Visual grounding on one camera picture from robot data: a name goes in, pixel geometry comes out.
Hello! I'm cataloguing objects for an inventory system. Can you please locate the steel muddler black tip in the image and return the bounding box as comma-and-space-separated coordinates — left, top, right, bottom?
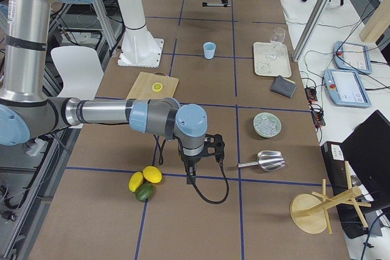
202, 2, 232, 7

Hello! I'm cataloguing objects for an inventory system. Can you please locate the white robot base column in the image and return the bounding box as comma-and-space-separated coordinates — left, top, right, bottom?
118, 0, 164, 68

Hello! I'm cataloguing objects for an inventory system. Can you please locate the whole yellow lemon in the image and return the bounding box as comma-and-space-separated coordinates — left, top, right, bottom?
142, 166, 163, 184
128, 172, 144, 192

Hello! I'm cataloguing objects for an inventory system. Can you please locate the light blue paper cup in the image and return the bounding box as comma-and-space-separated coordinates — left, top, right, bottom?
203, 41, 216, 60

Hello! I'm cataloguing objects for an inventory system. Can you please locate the wooden cup tree stand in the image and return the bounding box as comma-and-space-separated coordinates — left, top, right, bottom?
289, 161, 371, 234

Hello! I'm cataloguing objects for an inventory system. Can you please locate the green lime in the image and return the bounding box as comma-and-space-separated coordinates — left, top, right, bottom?
135, 183, 154, 202

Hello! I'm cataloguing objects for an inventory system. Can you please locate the steel ice scoop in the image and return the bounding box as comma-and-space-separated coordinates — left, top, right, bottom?
238, 150, 286, 172

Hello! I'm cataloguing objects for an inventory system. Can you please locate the green bowl of ice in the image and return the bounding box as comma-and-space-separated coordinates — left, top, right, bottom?
253, 113, 282, 138

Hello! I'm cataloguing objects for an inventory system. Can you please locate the clear wine glass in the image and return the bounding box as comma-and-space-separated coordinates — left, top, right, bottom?
266, 27, 286, 60

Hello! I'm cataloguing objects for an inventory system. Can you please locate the cream bear serving tray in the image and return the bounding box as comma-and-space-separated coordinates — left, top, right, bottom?
253, 42, 292, 78

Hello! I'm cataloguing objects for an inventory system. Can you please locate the grey folded cloth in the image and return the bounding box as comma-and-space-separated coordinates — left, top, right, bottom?
271, 75, 297, 98

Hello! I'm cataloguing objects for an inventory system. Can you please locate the wooden cutting board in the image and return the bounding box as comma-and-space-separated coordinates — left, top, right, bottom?
127, 72, 179, 100

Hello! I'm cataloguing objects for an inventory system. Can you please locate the black power strip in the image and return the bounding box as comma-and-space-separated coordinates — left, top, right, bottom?
305, 86, 326, 128

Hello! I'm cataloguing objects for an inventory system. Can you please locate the near blue teach pendant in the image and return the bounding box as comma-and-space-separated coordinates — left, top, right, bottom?
324, 69, 371, 108

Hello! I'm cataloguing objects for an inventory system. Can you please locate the blue teach pendant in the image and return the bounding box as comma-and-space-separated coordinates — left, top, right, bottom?
333, 41, 372, 74
324, 69, 371, 108

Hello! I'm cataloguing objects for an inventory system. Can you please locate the far blue teach pendant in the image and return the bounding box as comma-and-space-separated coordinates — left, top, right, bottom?
333, 41, 372, 74

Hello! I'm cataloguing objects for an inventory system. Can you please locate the black computer monitor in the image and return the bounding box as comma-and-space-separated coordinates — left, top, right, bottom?
341, 110, 389, 213

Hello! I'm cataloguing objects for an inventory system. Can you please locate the white plastic chair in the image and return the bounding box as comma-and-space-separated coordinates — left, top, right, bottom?
51, 46, 104, 100

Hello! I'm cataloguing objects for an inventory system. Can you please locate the aluminium frame post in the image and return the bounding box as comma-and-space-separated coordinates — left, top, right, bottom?
292, 0, 350, 63

